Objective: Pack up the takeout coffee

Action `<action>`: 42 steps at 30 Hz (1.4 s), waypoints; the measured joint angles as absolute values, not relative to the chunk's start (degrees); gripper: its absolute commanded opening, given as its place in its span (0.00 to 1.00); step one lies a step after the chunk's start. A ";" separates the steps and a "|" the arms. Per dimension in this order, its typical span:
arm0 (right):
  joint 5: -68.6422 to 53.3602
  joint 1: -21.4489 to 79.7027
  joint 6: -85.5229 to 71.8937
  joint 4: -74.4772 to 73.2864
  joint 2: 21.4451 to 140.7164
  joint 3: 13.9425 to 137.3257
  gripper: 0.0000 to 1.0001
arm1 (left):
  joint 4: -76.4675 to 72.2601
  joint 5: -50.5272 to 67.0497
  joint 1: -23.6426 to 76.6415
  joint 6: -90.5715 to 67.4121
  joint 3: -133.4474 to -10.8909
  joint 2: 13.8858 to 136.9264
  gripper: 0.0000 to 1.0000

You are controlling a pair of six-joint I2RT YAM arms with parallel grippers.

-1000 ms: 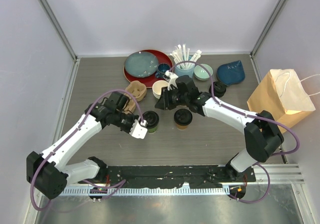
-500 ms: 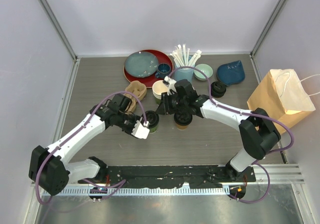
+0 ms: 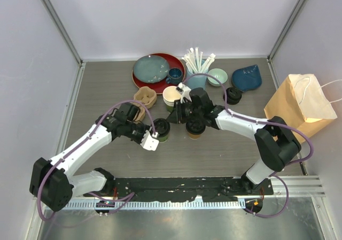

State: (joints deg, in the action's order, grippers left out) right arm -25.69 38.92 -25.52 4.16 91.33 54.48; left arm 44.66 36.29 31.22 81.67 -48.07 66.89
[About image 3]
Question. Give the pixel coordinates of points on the green paper cup stack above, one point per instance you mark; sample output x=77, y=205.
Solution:
x=170, y=95

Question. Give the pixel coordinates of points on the black lid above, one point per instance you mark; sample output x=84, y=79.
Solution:
x=195, y=126
x=162, y=127

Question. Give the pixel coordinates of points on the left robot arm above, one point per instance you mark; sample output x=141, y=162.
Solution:
x=54, y=183

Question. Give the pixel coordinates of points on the dark blue leaf plate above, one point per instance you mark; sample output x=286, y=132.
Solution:
x=247, y=78

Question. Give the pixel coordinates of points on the red round tray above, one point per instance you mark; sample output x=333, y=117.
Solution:
x=160, y=86

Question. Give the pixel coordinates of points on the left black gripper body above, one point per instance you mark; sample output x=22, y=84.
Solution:
x=136, y=132

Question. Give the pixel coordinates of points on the single brown paper cup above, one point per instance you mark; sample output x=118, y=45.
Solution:
x=194, y=136

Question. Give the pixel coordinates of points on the stack of black lids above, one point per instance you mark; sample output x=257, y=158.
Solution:
x=232, y=96

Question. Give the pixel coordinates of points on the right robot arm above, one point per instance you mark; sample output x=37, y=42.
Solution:
x=275, y=141

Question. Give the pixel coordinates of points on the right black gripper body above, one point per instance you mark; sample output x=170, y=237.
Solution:
x=186, y=111

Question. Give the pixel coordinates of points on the aluminium front rail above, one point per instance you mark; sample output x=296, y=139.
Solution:
x=287, y=186

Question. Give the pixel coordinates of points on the grey-blue ceramic plate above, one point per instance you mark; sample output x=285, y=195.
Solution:
x=151, y=69

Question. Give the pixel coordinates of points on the mint green ceramic bowl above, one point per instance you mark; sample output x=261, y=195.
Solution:
x=219, y=74

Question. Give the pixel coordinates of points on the cardboard cup carrier tray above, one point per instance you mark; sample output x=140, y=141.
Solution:
x=146, y=96

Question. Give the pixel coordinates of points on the brown paper takeout bag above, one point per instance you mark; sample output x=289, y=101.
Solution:
x=302, y=104

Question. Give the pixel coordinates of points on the dark blue ceramic mug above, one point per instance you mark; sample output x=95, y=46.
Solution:
x=175, y=76

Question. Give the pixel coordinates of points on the single green paper cup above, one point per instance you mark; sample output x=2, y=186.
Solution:
x=163, y=138

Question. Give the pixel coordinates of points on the light blue straw holder cup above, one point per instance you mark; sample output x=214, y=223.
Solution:
x=193, y=80

